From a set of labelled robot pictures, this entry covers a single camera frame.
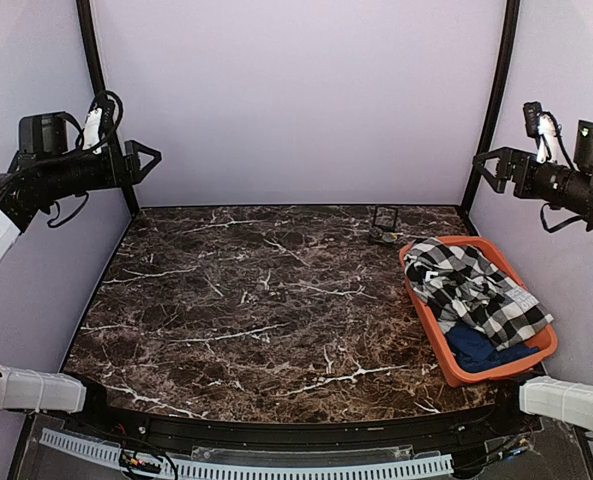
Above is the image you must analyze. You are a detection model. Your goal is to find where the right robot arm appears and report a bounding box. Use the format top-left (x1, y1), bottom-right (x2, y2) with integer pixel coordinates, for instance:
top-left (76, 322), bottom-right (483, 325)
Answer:
top-left (473, 111), bottom-right (593, 439)

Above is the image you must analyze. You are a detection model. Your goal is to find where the left black frame post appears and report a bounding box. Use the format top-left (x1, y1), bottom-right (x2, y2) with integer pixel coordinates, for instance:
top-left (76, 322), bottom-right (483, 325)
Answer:
top-left (75, 0), bottom-right (140, 218)

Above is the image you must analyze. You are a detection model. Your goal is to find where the black frame post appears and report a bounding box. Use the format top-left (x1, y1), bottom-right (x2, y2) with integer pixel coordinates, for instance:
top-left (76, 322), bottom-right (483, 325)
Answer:
top-left (75, 0), bottom-right (140, 218)
top-left (459, 0), bottom-right (521, 219)

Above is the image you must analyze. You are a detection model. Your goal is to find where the blue garment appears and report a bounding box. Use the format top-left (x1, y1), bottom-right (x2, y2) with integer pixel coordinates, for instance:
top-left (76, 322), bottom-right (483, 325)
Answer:
top-left (445, 324), bottom-right (540, 373)

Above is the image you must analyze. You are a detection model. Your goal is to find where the orange plastic basket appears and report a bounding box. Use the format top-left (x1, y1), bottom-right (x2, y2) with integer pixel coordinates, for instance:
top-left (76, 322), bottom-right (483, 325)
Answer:
top-left (405, 236), bottom-right (558, 388)

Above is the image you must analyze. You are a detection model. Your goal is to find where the dark metal brooch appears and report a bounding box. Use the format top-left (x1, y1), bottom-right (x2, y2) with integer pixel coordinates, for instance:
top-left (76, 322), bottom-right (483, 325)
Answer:
top-left (368, 227), bottom-right (398, 246)

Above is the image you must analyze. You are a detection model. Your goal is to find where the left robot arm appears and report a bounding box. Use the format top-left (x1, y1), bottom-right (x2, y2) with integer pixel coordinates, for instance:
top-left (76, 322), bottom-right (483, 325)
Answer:
top-left (0, 110), bottom-right (162, 436)

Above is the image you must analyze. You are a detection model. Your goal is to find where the right black frame post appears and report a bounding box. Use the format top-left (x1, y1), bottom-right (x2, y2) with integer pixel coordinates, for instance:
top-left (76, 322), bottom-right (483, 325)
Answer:
top-left (459, 0), bottom-right (521, 219)

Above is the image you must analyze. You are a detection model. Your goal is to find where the white slotted cable duct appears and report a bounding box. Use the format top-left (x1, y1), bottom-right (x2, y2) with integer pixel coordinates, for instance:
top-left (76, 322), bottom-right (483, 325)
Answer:
top-left (39, 428), bottom-right (454, 480)

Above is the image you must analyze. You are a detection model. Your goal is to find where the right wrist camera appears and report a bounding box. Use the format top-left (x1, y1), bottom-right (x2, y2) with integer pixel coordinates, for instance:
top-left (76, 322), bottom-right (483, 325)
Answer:
top-left (522, 101), bottom-right (564, 164)

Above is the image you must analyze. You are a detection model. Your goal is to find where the black front rail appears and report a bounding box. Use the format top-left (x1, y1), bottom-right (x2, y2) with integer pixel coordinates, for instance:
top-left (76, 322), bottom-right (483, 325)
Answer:
top-left (63, 406), bottom-right (535, 453)

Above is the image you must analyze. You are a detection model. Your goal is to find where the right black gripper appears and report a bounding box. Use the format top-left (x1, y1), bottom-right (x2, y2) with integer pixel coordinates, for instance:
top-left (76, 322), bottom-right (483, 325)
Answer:
top-left (473, 144), bottom-right (593, 213)

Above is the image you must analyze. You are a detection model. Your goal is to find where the black white plaid shirt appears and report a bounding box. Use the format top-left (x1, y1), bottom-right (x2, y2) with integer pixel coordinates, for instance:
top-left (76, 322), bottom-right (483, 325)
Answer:
top-left (403, 237), bottom-right (553, 351)

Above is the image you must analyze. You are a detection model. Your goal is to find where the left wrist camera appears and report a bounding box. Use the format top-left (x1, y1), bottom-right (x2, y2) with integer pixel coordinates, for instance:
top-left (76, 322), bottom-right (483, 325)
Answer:
top-left (79, 90), bottom-right (124, 154)

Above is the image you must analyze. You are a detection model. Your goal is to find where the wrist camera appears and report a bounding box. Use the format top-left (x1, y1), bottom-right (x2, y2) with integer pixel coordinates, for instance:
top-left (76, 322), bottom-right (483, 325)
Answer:
top-left (522, 101), bottom-right (564, 164)
top-left (79, 90), bottom-right (124, 154)

